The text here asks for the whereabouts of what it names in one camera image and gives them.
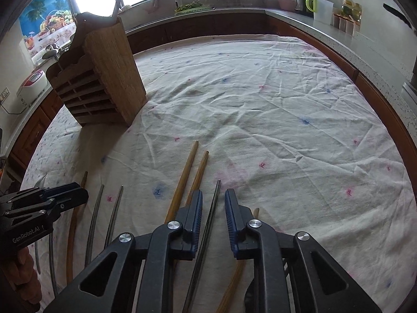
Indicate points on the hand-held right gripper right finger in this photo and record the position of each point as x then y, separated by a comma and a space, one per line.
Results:
230, 216

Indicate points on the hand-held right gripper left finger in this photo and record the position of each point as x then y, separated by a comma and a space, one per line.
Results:
197, 216

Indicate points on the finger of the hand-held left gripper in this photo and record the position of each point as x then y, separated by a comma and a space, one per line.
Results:
65, 202
49, 191

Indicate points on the metal chopstick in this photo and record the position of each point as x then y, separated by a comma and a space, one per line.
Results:
205, 247
114, 215
94, 221

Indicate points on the wooden chopstick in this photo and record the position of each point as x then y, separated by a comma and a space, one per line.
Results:
233, 287
199, 176
70, 247
185, 176

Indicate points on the wooden utensil holder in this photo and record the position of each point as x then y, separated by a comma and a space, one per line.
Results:
110, 71

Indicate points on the person's left hand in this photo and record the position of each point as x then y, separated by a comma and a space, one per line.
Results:
31, 277

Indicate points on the thin metal utensil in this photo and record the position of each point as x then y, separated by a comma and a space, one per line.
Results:
37, 257

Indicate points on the white floral tablecloth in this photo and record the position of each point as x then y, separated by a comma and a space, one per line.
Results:
260, 120

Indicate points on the red and white rice cooker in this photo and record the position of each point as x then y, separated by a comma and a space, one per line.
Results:
31, 86

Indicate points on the green colander with vegetables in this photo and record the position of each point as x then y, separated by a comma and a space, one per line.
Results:
189, 8

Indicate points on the pink plastic basin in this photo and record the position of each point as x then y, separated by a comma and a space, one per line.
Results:
285, 3

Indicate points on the white spice jar set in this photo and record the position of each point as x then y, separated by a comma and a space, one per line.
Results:
343, 24

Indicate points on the steel electric kettle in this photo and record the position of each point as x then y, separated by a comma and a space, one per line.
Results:
301, 1

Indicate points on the yellow cooking oil bottle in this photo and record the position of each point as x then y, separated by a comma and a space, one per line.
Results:
347, 6
357, 11

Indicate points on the dark pointed object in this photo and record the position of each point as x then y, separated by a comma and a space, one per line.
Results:
397, 14

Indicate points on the wall power socket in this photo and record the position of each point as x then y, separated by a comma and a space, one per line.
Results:
4, 94

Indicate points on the tropical fruit wall poster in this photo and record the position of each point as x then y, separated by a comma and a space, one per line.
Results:
42, 19

